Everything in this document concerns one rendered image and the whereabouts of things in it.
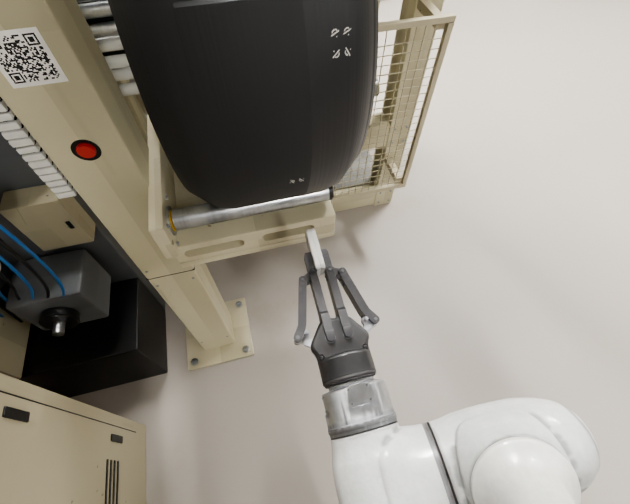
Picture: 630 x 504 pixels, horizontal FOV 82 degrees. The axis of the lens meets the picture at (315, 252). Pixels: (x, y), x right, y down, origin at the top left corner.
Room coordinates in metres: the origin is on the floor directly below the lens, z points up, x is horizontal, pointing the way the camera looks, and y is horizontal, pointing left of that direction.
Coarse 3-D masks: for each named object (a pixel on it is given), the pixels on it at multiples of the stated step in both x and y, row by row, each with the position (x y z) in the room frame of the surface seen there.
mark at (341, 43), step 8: (328, 24) 0.41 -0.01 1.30; (336, 24) 0.42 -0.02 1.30; (344, 24) 0.42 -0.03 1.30; (352, 24) 0.43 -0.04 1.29; (328, 32) 0.41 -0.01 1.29; (336, 32) 0.41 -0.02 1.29; (344, 32) 0.42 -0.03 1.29; (352, 32) 0.42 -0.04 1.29; (336, 40) 0.41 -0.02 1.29; (344, 40) 0.41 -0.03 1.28; (352, 40) 0.42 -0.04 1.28; (336, 48) 0.41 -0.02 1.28; (344, 48) 0.41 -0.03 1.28; (352, 48) 0.42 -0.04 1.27; (336, 56) 0.41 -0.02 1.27; (344, 56) 0.41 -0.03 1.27; (352, 56) 0.41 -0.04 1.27
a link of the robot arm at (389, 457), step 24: (360, 432) 0.05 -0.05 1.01; (384, 432) 0.05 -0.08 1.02; (408, 432) 0.05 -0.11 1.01; (336, 456) 0.03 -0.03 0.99; (360, 456) 0.03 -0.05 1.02; (384, 456) 0.03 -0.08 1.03; (408, 456) 0.03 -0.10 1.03; (432, 456) 0.03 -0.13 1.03; (336, 480) 0.01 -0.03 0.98; (360, 480) 0.01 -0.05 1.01; (384, 480) 0.01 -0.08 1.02; (408, 480) 0.01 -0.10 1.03; (432, 480) 0.01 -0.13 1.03
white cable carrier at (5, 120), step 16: (0, 112) 0.49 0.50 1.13; (0, 128) 0.48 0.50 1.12; (16, 128) 0.48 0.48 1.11; (16, 144) 0.48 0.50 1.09; (32, 144) 0.48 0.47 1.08; (32, 160) 0.48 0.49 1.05; (48, 160) 0.48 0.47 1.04; (48, 176) 0.48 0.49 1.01; (64, 176) 0.49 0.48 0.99; (64, 192) 0.48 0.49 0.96
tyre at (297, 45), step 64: (128, 0) 0.40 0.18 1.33; (192, 0) 0.40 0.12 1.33; (256, 0) 0.41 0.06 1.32; (320, 0) 0.42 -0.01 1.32; (192, 64) 0.37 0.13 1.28; (256, 64) 0.38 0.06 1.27; (320, 64) 0.40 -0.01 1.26; (192, 128) 0.35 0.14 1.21; (256, 128) 0.37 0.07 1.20; (320, 128) 0.39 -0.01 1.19; (192, 192) 0.40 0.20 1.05; (256, 192) 0.38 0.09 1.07
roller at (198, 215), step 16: (320, 192) 0.52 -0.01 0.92; (192, 208) 0.48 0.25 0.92; (208, 208) 0.48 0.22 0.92; (224, 208) 0.48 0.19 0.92; (240, 208) 0.48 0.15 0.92; (256, 208) 0.49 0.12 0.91; (272, 208) 0.49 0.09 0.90; (288, 208) 0.50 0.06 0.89; (176, 224) 0.44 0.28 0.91; (192, 224) 0.45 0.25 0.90; (208, 224) 0.46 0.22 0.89
